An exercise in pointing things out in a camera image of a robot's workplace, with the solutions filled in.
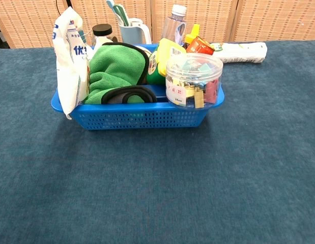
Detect clear tub of binder clips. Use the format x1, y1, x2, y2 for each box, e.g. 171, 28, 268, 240
165, 52, 224, 109

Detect yellow green box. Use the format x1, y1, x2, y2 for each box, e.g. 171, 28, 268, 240
147, 38, 187, 85

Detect white plastic bag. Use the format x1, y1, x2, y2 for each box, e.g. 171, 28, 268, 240
52, 6, 95, 120

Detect blue plastic perforated basket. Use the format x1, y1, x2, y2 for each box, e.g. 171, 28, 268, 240
50, 43, 225, 131

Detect teal felt table cover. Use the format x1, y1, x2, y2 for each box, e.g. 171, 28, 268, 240
0, 40, 315, 244

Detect green cloth with black trim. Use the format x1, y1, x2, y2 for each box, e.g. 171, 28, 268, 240
82, 42, 158, 105

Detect orange red soda can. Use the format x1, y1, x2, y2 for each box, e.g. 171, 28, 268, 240
185, 36, 215, 55

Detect clear plastic water bottle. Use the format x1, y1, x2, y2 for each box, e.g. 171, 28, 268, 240
161, 4, 188, 46

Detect glass jar with black lid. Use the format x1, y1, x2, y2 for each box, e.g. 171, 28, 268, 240
91, 23, 113, 46

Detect white rolled package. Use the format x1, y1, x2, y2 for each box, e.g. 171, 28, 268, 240
210, 42, 268, 64

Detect green white toothbrush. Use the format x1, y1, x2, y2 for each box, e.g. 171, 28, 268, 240
113, 4, 130, 27

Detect teal toothbrush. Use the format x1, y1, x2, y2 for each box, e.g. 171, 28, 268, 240
106, 0, 124, 26

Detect woven bamboo folding screen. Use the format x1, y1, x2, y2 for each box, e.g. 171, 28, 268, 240
0, 0, 315, 49

